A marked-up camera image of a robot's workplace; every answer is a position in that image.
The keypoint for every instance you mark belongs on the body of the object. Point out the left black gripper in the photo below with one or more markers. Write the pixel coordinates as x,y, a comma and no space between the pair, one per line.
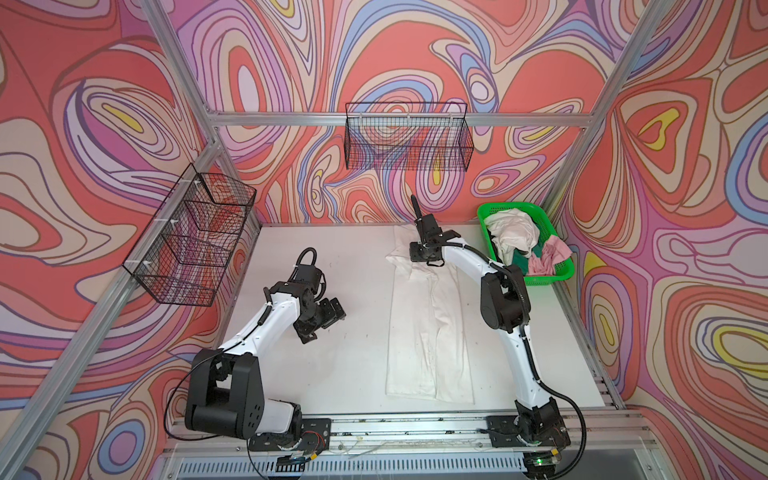
331,315

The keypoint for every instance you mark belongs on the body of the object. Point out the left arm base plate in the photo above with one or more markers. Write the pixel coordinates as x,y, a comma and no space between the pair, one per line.
311,435

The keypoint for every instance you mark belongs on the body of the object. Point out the black wire basket wall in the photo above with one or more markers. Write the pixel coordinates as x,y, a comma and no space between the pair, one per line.
184,252
407,136

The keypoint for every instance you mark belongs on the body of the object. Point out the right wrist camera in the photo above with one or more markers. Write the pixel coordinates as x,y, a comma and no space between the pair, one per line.
428,228

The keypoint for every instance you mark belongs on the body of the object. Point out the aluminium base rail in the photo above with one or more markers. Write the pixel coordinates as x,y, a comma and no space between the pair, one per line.
608,444

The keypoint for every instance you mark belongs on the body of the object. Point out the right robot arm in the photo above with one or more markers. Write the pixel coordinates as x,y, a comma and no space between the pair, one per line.
505,307

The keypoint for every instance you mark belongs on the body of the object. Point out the pink cloth in basket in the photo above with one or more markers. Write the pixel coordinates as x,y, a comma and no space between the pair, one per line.
553,252

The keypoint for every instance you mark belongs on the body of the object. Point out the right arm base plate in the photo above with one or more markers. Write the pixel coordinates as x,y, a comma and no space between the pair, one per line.
525,431

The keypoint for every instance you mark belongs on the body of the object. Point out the green cloth in basket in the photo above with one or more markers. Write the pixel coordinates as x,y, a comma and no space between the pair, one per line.
519,261

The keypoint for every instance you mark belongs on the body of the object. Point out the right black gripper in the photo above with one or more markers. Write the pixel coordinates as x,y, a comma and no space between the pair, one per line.
416,253

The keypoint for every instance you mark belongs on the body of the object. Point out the aluminium frame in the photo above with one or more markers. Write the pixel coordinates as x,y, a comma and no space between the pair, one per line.
105,103

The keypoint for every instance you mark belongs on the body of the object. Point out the black wire basket back wall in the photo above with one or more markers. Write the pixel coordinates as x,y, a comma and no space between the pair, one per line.
407,136

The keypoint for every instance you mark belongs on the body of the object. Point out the white cloth in basket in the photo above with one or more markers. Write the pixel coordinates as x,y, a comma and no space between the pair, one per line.
514,230

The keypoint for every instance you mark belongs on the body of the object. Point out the black wire basket left wall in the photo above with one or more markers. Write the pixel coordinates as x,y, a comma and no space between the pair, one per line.
184,252

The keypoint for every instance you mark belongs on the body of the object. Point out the white t shirt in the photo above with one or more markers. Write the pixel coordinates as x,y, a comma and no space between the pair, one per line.
427,352

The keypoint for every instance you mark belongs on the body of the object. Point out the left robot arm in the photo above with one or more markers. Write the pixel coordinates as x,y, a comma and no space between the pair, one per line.
226,396

